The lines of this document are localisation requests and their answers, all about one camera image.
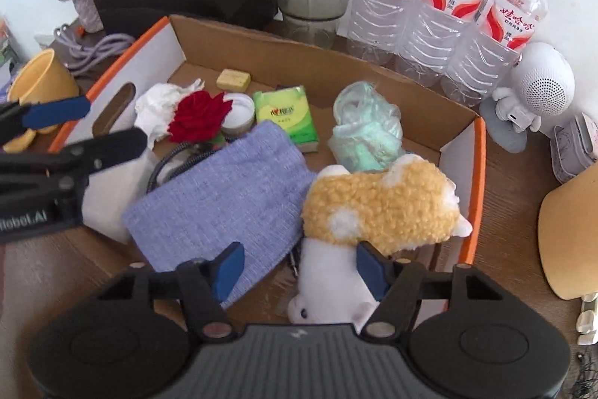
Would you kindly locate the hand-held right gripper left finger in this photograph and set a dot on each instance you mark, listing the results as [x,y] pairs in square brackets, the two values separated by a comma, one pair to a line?
[229,269]

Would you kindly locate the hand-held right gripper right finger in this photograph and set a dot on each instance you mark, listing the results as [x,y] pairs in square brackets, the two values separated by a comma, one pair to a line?
[371,269]

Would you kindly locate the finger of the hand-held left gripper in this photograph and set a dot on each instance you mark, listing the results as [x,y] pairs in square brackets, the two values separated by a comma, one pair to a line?
[56,111]
[117,144]

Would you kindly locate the white tissue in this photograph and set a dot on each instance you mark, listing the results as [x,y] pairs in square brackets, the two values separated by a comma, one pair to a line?
[156,104]

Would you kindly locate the yellow and white plush toy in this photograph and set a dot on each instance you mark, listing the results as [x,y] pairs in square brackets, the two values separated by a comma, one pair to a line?
[383,202]

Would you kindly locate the red fabric rose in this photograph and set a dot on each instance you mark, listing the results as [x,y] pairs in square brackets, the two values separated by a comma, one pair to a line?
[198,114]

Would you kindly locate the white ribbed jar lid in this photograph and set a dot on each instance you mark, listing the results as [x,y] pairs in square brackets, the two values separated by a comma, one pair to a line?
[240,111]

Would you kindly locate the clear plastic bag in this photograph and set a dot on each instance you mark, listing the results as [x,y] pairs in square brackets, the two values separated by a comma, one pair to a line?
[364,132]

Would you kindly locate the green tissue packet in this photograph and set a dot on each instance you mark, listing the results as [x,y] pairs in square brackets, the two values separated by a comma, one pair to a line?
[285,114]

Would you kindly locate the red cardboard box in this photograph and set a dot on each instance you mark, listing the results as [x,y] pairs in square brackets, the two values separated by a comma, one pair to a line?
[289,57]

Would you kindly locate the yellow ceramic mug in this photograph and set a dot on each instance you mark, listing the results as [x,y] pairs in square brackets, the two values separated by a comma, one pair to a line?
[44,76]

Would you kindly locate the yellow thermos jug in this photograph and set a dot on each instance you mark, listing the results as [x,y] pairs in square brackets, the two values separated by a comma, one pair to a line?
[572,235]

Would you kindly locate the small patterned case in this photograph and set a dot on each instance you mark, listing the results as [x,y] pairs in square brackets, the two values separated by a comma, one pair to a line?
[574,146]

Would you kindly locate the white astronaut speaker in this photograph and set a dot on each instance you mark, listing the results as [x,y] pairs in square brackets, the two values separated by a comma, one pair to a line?
[542,81]

